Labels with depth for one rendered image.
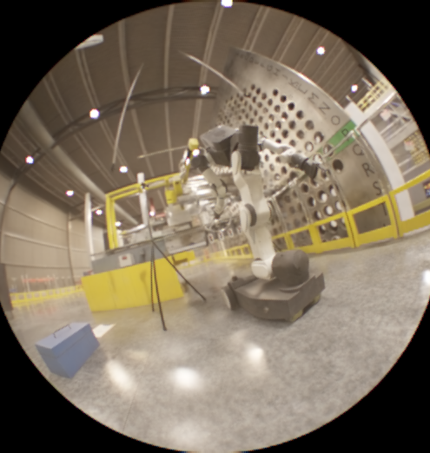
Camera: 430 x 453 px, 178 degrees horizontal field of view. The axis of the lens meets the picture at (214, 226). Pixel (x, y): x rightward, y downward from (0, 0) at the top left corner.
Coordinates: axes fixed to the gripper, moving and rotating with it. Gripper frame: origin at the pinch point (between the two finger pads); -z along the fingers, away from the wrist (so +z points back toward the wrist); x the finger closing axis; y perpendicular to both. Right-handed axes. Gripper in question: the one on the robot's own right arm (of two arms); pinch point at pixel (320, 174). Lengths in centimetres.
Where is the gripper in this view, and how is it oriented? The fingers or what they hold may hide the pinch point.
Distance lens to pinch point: 82.5
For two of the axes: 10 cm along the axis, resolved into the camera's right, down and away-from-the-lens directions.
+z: -4.5, -6.9, 5.7
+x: 3.7, 4.3, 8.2
